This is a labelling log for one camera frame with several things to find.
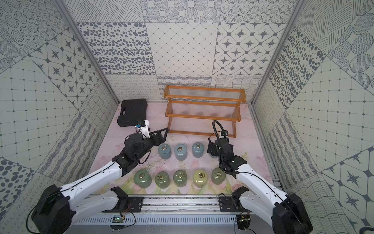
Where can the floral pink table mat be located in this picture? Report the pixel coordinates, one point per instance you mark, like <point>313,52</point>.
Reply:
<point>246,145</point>

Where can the wooden three-tier shelf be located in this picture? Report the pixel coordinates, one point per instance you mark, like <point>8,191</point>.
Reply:
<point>203,103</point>

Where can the cream yellow canister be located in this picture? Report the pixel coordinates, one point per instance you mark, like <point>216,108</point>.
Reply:
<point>200,178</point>

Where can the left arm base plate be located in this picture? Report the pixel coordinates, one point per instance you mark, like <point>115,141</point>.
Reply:
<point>130,204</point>

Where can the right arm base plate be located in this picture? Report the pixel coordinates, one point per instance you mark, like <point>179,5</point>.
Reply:
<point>227,205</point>

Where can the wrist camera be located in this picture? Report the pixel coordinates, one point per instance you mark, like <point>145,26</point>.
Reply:
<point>224,134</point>
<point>143,128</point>

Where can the aluminium mounting rail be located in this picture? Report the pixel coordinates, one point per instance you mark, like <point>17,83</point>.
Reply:
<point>181,203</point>

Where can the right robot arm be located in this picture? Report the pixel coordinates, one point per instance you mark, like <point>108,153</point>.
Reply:
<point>285,213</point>

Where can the green circuit board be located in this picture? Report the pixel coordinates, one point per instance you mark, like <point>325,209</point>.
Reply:
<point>118,223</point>

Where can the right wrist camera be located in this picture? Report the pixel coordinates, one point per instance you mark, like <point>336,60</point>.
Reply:
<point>224,134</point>

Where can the black connector module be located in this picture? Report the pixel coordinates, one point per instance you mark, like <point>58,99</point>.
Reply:
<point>243,221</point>

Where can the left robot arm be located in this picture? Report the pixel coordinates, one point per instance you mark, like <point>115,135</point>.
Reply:
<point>60,207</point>

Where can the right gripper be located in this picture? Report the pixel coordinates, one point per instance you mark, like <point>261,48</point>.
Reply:
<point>214,152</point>

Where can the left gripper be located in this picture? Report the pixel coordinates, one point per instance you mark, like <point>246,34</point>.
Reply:
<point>156,137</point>

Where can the black plastic tool case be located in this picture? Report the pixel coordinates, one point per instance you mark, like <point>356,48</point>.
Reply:
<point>132,112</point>

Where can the green canister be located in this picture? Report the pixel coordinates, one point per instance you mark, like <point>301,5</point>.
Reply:
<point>218,176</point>
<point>162,180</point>
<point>180,178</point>
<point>142,179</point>

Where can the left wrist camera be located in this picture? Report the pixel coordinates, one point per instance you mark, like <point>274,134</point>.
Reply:
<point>143,128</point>

